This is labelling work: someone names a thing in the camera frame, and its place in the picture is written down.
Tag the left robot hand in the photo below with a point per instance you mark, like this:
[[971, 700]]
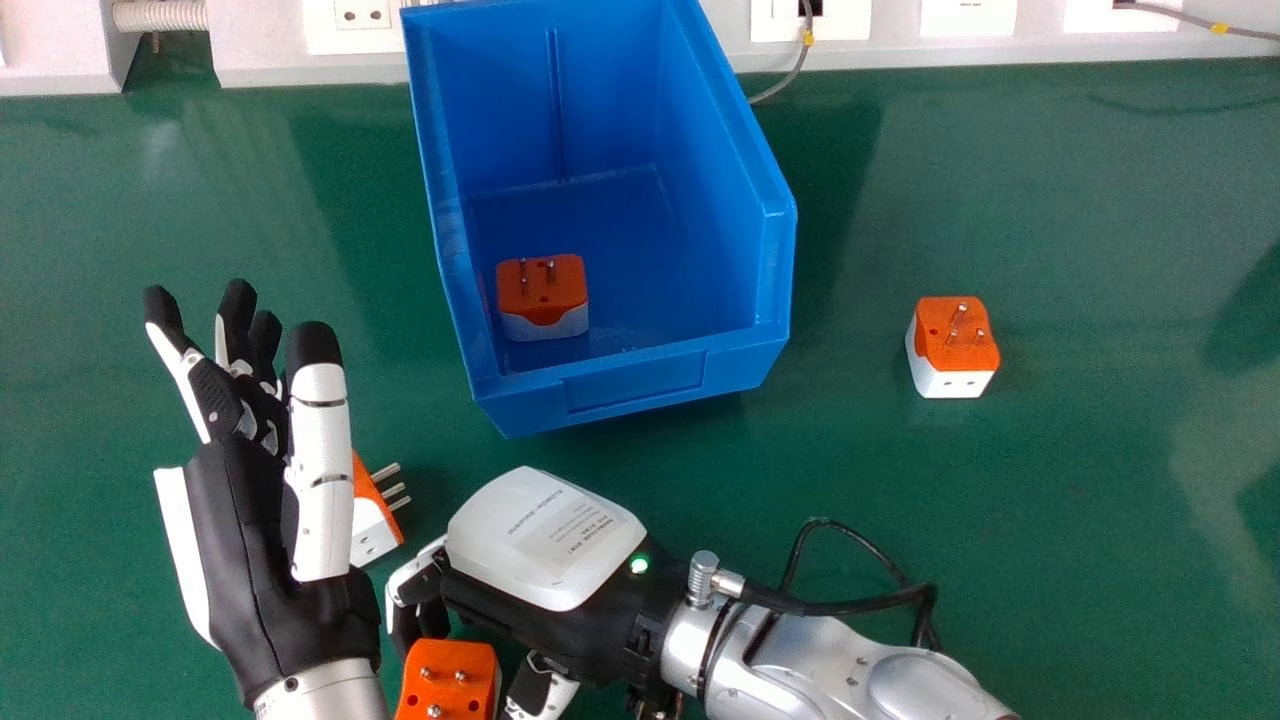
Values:
[[240, 520]]

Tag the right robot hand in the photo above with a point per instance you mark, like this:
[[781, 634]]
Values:
[[545, 560]]

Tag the white-and-orange plug adapter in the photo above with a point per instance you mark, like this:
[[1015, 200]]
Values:
[[953, 348], [542, 297], [374, 512], [447, 682]]

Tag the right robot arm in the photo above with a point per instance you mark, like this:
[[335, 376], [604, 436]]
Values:
[[800, 665]]

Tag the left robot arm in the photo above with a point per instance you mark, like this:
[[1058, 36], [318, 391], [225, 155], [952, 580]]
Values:
[[320, 692]]

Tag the blue plastic bin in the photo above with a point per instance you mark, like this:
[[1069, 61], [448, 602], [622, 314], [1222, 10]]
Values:
[[600, 215]]

